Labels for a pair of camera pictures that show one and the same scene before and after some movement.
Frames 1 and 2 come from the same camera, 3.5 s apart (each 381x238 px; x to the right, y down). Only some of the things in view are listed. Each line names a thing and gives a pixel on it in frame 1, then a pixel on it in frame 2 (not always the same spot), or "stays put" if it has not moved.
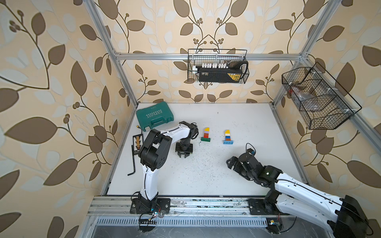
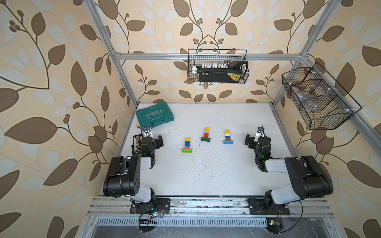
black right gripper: x=233 y=159 to x=251 y=140
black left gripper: x=181 y=151 to x=158 y=142
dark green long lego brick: x=205 y=139 stays put
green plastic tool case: x=155 y=116 stays put
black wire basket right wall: x=323 y=104 stays put
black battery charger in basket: x=233 y=72 stays put
